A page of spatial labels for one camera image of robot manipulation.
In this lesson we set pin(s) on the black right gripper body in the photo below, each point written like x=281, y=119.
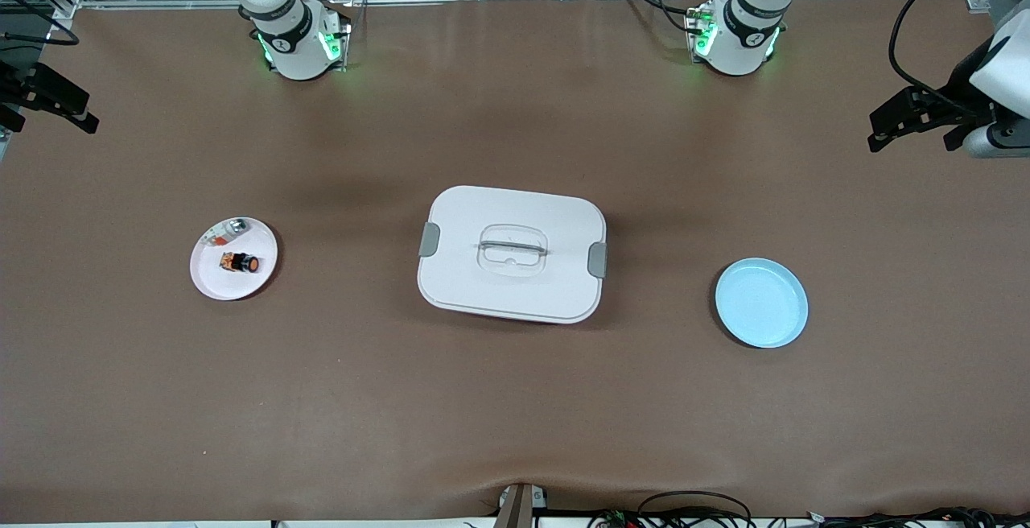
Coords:
x=18, y=84

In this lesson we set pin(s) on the brown post with white bracket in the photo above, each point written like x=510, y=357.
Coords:
x=515, y=512

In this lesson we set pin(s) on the white lidded storage box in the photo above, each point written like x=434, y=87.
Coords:
x=483, y=206

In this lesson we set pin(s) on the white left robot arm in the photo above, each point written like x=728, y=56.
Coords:
x=736, y=45

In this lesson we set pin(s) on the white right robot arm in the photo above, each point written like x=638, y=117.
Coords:
x=294, y=49

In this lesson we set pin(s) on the light blue round plate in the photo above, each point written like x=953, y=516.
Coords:
x=760, y=307

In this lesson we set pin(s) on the pinkish white round plate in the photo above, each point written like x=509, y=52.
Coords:
x=233, y=286

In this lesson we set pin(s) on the grey box latch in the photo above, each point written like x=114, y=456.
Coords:
x=597, y=260
x=429, y=239

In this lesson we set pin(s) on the orange push button switch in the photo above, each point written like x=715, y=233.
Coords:
x=240, y=262

